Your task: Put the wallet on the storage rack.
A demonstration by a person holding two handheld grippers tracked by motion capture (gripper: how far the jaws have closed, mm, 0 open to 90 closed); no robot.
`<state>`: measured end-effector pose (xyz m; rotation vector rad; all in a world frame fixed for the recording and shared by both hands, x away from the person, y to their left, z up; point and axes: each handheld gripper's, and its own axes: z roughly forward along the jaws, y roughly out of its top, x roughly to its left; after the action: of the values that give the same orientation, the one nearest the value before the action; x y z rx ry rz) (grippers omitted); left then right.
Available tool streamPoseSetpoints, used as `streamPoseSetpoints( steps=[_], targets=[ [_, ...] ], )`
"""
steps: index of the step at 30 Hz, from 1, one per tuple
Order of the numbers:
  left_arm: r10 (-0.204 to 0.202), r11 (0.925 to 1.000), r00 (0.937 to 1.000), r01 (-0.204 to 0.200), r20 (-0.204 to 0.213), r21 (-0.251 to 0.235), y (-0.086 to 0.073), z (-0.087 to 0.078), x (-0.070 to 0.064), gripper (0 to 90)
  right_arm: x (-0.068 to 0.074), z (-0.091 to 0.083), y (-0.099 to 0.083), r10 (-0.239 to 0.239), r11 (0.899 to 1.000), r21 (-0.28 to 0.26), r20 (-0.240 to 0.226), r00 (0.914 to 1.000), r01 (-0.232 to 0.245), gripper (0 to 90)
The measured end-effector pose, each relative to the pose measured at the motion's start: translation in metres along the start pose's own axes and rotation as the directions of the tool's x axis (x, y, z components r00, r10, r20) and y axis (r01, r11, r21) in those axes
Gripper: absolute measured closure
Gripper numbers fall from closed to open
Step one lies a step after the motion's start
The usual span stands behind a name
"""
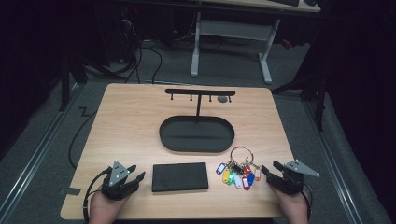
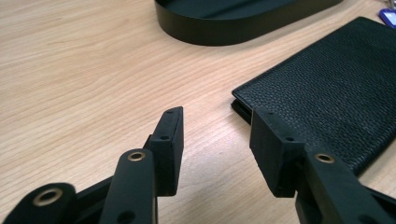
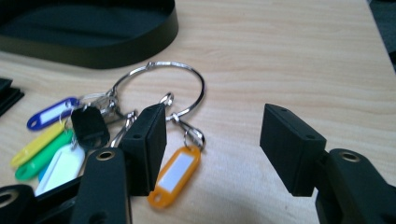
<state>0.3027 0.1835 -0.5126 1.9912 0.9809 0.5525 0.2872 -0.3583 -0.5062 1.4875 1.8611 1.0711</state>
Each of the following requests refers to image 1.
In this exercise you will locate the black keyboard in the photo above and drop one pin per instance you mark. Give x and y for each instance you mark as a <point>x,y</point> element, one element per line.
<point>285,2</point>

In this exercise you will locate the black tray with hook stand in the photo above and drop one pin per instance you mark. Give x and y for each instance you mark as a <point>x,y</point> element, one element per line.
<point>196,137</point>

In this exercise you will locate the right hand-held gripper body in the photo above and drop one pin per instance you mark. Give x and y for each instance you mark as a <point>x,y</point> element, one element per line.
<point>289,182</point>

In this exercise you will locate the black metal stand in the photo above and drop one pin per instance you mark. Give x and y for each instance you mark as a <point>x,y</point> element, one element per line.
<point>64,87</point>
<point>320,105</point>

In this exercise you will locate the person's right hand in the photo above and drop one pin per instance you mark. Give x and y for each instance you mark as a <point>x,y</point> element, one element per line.
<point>292,208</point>

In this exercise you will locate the small red object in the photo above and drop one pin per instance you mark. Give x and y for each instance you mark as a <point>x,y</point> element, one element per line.
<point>287,44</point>

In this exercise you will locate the grey round table grommet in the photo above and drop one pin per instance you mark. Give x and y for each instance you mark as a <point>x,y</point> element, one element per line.
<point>222,99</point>

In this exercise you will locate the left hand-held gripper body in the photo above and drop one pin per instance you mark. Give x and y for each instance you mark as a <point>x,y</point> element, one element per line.
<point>116,177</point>

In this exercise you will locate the white-framed wooden desk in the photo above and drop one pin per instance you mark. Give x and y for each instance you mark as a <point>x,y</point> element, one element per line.
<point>236,30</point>

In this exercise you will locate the black computer mouse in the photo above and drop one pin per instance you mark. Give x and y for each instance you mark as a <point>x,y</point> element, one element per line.
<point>310,2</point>

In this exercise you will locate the black wallet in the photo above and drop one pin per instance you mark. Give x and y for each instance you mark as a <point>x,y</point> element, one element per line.
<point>180,177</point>

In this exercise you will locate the person's left hand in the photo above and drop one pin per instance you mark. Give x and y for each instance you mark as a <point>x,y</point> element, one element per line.
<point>104,210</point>

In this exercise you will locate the grey tape piece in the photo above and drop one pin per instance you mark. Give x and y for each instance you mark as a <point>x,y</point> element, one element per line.
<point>70,191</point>

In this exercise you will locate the metal floor rail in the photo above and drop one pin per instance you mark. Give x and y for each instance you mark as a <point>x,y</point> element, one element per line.
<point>34,158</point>
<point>334,171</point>

